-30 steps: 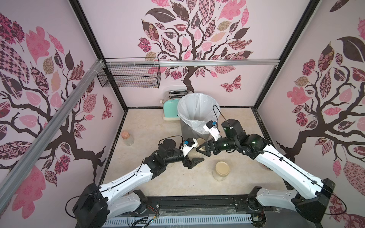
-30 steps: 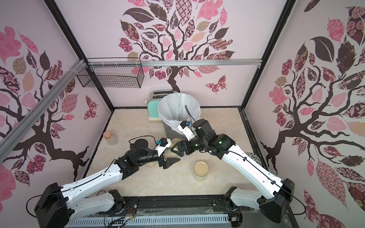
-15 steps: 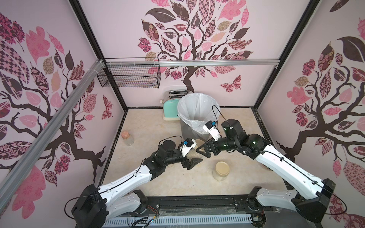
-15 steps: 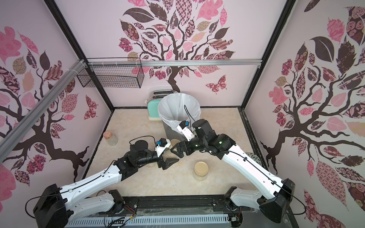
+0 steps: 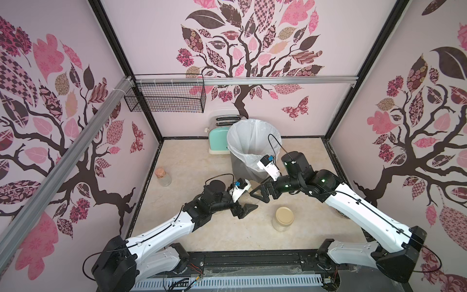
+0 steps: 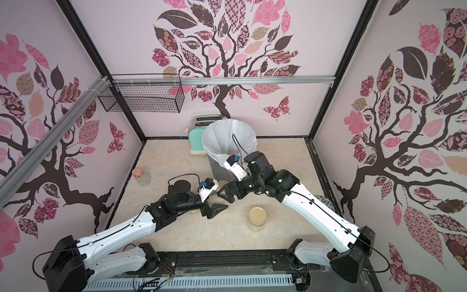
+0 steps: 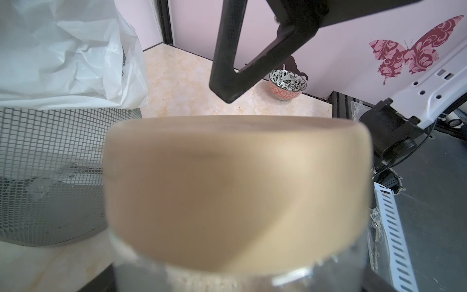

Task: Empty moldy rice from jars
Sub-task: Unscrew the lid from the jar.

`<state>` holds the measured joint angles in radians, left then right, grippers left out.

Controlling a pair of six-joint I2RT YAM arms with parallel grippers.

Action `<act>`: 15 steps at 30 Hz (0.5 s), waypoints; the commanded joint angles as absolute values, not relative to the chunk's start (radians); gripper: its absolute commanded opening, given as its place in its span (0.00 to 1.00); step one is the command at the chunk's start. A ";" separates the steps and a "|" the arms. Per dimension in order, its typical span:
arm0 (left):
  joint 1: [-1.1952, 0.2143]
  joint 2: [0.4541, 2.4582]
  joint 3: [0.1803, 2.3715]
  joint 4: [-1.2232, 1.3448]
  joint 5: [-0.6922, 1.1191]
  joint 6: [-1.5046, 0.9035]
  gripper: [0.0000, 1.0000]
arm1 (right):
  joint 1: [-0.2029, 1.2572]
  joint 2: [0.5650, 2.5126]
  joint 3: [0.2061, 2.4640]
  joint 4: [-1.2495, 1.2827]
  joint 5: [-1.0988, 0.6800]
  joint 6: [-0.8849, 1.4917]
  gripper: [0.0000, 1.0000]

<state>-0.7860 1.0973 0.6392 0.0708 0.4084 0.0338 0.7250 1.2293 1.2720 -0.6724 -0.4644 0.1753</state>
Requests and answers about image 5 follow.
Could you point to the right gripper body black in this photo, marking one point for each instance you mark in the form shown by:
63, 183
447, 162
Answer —
272, 188

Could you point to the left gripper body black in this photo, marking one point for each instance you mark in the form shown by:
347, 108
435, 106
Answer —
227, 204

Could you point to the glass jar tan lid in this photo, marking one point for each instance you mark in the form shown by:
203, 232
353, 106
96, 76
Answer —
283, 219
255, 192

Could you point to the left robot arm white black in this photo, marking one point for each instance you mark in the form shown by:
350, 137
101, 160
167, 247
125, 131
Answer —
124, 262

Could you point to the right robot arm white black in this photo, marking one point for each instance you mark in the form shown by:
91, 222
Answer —
395, 248

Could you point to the small jar pink lid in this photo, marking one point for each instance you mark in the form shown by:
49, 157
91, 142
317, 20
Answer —
163, 177

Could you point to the white trash bag liner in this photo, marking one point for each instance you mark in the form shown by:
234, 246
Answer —
249, 140

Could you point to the mint green toaster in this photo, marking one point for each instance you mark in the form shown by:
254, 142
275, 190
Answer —
217, 133

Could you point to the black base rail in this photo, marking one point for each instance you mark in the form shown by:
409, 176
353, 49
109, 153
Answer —
339, 278

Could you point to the white slotted cable duct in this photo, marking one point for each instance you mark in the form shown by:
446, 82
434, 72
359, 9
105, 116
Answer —
229, 283

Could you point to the aluminium rail back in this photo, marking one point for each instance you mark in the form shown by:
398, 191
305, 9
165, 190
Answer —
228, 81

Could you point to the aluminium rail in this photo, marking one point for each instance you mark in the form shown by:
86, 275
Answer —
31, 212
228, 81

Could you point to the black wire basket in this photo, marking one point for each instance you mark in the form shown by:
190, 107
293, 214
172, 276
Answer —
167, 93

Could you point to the aluminium rail left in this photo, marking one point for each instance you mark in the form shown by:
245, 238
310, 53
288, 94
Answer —
31, 212

